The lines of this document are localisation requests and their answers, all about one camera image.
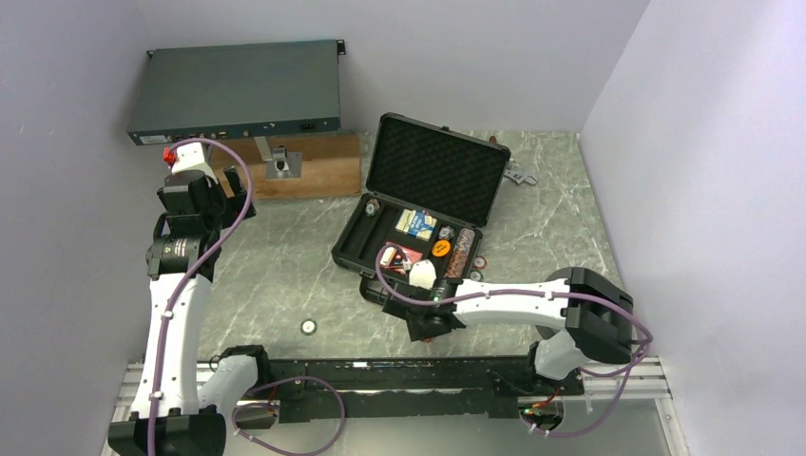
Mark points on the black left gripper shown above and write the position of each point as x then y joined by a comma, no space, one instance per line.
235,188

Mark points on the green poker chip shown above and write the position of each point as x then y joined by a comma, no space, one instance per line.
308,327

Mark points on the black foam-lined poker case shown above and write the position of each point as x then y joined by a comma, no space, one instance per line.
424,167

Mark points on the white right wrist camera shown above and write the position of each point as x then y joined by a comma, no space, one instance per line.
422,274

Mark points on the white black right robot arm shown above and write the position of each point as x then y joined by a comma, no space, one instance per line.
581,314

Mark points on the red playing card deck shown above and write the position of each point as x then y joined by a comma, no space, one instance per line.
398,259

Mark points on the blue playing card deck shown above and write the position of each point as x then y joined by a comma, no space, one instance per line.
416,224

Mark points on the row of poker chips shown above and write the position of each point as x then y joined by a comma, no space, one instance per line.
460,254

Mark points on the adjustable metal wrench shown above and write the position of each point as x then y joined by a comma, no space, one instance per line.
519,178

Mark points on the wooden board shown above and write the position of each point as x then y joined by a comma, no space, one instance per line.
330,166

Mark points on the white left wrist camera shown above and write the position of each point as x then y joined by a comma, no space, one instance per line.
192,156

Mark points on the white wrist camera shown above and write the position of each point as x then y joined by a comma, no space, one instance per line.
422,274
192,156

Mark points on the grey rack network switch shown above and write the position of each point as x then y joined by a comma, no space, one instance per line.
238,91

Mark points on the metal stand bracket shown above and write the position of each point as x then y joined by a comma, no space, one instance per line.
280,164

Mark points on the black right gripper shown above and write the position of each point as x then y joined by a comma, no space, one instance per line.
418,332

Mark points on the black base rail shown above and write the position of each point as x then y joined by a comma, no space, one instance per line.
494,386

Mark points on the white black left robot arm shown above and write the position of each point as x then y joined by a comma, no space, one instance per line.
171,414

